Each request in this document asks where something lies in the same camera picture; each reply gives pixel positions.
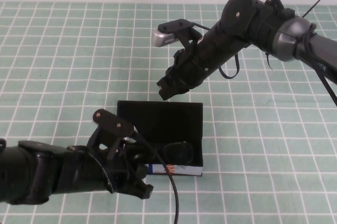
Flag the black printed glasses case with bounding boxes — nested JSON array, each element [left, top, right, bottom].
[[116, 100, 205, 178]]

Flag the black right camera cable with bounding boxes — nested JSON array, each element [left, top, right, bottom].
[[191, 21, 212, 32]]

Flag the green white checked tablecloth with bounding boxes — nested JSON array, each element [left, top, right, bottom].
[[0, 1, 337, 224]]

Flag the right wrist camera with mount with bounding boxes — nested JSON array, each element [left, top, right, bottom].
[[151, 19, 205, 51]]

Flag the thin black looped cable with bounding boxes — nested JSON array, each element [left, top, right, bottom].
[[217, 51, 241, 80]]

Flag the black zip tie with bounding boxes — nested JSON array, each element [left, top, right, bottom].
[[302, 0, 329, 19]]

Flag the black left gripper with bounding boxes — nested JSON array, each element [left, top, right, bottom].
[[105, 141, 155, 200]]

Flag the dark framed glasses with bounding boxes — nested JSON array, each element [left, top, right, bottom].
[[155, 141, 195, 164]]

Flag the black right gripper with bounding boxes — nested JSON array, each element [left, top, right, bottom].
[[156, 46, 216, 101]]

